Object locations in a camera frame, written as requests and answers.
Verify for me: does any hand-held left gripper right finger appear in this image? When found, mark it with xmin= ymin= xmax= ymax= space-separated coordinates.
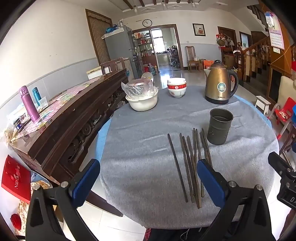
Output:
xmin=196 ymin=159 xmax=277 ymax=241

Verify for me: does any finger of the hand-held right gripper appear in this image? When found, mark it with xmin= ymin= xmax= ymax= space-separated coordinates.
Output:
xmin=268 ymin=152 xmax=296 ymax=179

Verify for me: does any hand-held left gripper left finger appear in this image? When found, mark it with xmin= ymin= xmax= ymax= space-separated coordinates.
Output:
xmin=26 ymin=159 xmax=101 ymax=241

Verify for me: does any group of dark chopsticks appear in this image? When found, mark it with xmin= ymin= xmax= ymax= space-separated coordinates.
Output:
xmin=167 ymin=128 xmax=213 ymax=209

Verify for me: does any grey metal chopstick holder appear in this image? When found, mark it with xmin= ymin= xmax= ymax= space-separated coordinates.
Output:
xmin=207 ymin=108 xmax=234 ymax=146

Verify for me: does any blue table cloth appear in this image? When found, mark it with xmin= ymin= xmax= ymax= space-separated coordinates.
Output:
xmin=96 ymin=94 xmax=273 ymax=164

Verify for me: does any dark carved wooden sideboard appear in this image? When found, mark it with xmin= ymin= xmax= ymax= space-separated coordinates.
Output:
xmin=9 ymin=68 xmax=130 ymax=217

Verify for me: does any red plastic chair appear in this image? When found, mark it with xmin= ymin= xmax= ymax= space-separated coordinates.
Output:
xmin=268 ymin=97 xmax=296 ymax=141

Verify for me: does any small white stool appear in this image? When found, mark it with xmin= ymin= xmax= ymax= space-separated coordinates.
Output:
xmin=254 ymin=95 xmax=271 ymax=115

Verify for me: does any person's dark clothing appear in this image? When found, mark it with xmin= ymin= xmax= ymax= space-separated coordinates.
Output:
xmin=148 ymin=227 xmax=232 ymax=241

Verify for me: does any grey felt table cover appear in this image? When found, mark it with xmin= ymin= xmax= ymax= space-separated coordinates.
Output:
xmin=99 ymin=85 xmax=279 ymax=224

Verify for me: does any red gift bag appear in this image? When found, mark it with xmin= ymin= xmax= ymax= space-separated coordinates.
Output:
xmin=1 ymin=155 xmax=31 ymax=204

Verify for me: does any cream chair back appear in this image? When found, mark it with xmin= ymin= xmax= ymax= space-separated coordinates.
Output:
xmin=276 ymin=76 xmax=296 ymax=109

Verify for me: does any floral cloth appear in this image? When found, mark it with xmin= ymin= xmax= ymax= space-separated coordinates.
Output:
xmin=17 ymin=179 xmax=53 ymax=232

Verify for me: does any pink patterned sideboard mat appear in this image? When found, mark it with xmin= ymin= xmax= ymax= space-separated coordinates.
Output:
xmin=9 ymin=77 xmax=104 ymax=139

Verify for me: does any red round object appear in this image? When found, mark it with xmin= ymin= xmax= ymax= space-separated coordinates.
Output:
xmin=10 ymin=214 xmax=22 ymax=229

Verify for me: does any white bowl red emblem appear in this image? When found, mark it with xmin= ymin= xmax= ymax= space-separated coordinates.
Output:
xmin=168 ymin=89 xmax=186 ymax=98

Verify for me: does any purple thermos bottle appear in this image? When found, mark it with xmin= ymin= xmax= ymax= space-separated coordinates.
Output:
xmin=19 ymin=86 xmax=41 ymax=123

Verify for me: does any white plastic basin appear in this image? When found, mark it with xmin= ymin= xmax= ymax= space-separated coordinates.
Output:
xmin=125 ymin=89 xmax=159 ymax=112

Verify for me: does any gold electric kettle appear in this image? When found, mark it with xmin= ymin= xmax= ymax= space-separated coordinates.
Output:
xmin=203 ymin=60 xmax=239 ymax=105

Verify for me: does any teal thermos bottle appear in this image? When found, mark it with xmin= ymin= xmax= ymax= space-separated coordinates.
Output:
xmin=32 ymin=87 xmax=42 ymax=108

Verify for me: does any red banded white bowl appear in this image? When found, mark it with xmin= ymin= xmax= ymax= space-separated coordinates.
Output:
xmin=167 ymin=83 xmax=187 ymax=91

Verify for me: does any white chest freezer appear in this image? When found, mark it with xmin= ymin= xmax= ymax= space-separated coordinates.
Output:
xmin=86 ymin=66 xmax=102 ymax=80

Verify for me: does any wooden stair railing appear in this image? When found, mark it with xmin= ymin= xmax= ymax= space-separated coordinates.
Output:
xmin=232 ymin=36 xmax=272 ymax=81

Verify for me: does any white appliance blue sticker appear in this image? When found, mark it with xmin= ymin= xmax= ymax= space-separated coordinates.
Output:
xmin=124 ymin=58 xmax=136 ymax=81

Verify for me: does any dark wooden chair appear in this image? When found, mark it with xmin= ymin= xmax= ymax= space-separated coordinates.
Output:
xmin=100 ymin=57 xmax=126 ymax=75

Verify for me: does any light wooden chair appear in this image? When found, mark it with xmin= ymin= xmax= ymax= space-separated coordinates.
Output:
xmin=185 ymin=46 xmax=201 ymax=72

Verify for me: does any grey refrigerator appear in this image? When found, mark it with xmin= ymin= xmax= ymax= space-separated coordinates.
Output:
xmin=105 ymin=25 xmax=144 ymax=80

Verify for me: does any brown door with curtain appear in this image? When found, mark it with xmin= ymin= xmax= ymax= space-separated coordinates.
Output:
xmin=85 ymin=9 xmax=114 ymax=66

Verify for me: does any shelf with bottles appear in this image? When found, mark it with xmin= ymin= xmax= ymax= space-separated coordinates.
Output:
xmin=133 ymin=30 xmax=153 ymax=58

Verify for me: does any pink wall calendar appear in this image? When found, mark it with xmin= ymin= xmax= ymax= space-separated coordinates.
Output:
xmin=265 ymin=11 xmax=285 ymax=50

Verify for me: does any framed wall picture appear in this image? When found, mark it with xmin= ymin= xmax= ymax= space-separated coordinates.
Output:
xmin=192 ymin=23 xmax=206 ymax=37

